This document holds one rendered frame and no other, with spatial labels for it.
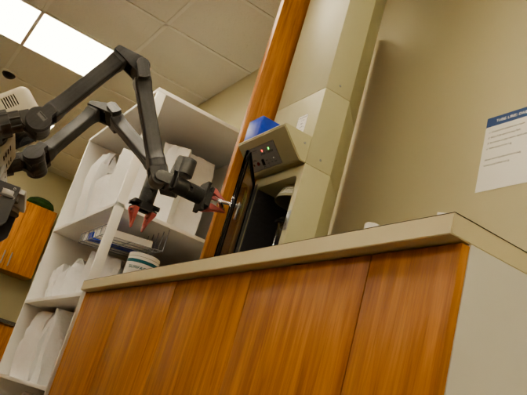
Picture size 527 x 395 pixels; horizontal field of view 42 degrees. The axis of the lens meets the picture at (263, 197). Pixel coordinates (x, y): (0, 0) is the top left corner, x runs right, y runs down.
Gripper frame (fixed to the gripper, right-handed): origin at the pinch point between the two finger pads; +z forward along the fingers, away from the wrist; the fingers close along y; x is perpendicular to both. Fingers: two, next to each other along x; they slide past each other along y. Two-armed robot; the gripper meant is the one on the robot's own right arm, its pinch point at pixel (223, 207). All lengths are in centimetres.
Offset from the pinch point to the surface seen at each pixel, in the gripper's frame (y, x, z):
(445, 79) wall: 74, -29, 59
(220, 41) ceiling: 146, 137, 25
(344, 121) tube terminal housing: 42, -18, 27
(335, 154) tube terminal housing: 28.7, -17.7, 26.6
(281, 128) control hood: 28.7, -15.5, 5.0
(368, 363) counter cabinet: -54, -104, -9
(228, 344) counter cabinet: -51, -51, -10
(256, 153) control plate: 25.9, 4.5, 7.7
